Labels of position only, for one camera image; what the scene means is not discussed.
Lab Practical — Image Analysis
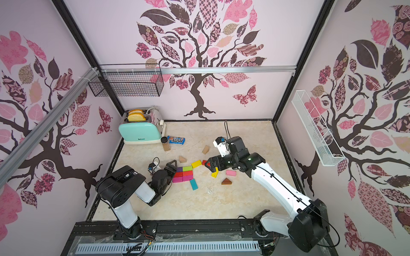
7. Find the magenta block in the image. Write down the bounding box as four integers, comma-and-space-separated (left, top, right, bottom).
183, 175, 193, 181
172, 177, 183, 183

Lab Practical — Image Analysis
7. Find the yellow block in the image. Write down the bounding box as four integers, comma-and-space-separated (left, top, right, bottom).
211, 167, 219, 178
191, 160, 202, 169

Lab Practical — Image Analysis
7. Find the lime green block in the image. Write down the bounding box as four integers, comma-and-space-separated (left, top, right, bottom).
183, 166, 193, 172

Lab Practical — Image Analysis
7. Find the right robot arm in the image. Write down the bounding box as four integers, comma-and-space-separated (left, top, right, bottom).
206, 141, 330, 252

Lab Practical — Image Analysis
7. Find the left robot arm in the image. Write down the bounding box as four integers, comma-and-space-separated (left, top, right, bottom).
96, 160, 178, 240

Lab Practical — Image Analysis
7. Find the blue candy bag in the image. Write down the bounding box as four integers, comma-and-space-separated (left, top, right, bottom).
167, 136, 185, 145

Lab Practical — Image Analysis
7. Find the natural wood triangle block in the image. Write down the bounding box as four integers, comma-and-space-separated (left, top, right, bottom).
179, 156, 187, 163

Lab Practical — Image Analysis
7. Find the pink flat block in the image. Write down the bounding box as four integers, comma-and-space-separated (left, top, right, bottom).
225, 170, 237, 177

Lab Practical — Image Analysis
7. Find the brown triangle block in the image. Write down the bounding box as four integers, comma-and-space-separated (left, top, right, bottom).
221, 178, 232, 185

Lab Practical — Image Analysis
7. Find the teal rectangular block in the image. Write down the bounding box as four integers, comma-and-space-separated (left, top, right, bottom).
190, 179, 198, 191

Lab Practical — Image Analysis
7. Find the mint green toaster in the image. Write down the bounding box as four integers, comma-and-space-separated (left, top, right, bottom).
119, 106, 166, 145

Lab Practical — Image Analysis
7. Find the yellow toast front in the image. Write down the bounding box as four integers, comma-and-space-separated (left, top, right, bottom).
127, 113, 147, 122

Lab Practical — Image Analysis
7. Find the yellow toast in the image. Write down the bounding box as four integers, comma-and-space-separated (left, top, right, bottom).
128, 109, 144, 115
127, 113, 147, 122

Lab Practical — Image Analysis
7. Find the yellow toast back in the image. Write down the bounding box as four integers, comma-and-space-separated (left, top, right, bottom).
128, 109, 144, 115

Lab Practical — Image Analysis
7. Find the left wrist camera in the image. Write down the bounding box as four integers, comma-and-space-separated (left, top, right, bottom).
147, 161, 161, 175

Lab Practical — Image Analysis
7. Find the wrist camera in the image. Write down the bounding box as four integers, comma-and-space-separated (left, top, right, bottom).
213, 137, 230, 157
147, 161, 161, 175

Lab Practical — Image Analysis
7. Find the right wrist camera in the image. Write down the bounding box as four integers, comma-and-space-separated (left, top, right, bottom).
213, 137, 230, 157

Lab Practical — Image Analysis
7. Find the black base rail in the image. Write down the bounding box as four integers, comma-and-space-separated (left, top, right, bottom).
61, 217, 306, 256

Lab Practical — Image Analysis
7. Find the white wire shelf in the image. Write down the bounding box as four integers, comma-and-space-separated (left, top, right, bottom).
291, 90, 346, 166

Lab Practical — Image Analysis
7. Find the black wire basket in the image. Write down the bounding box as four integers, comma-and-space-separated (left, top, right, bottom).
88, 65, 164, 97

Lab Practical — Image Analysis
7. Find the white slotted cable duct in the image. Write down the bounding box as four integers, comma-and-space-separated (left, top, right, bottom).
74, 241, 260, 256

